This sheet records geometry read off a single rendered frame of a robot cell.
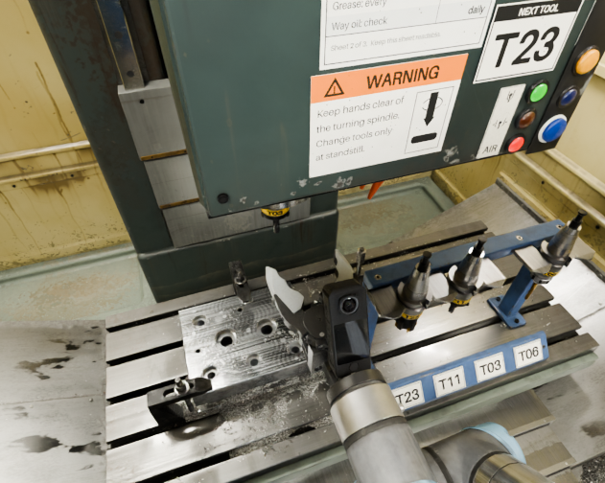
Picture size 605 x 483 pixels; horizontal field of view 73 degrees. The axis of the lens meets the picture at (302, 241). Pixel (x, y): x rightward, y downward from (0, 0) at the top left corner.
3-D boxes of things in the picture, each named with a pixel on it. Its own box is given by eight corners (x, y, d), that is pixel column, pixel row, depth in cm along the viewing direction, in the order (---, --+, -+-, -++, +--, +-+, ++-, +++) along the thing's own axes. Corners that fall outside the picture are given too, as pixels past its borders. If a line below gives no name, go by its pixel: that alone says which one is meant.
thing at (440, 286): (461, 299, 76) (462, 297, 76) (436, 307, 75) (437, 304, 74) (440, 272, 81) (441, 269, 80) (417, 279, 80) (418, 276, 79)
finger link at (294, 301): (253, 297, 61) (295, 337, 56) (250, 272, 56) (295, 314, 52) (269, 286, 62) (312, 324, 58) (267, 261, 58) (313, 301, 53)
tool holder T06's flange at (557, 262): (554, 244, 87) (560, 236, 85) (575, 264, 83) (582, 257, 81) (530, 250, 86) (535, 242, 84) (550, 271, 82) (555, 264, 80)
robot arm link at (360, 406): (345, 431, 41) (416, 405, 43) (329, 389, 44) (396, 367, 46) (339, 453, 47) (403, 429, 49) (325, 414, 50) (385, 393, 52)
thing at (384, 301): (408, 315, 74) (409, 312, 73) (383, 323, 72) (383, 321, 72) (390, 287, 78) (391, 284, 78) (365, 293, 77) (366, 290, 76)
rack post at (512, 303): (526, 324, 108) (581, 247, 87) (509, 330, 107) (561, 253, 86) (501, 295, 115) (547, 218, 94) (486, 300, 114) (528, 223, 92)
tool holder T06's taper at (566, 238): (559, 240, 85) (574, 216, 80) (574, 255, 82) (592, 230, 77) (541, 243, 84) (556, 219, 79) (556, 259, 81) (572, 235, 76)
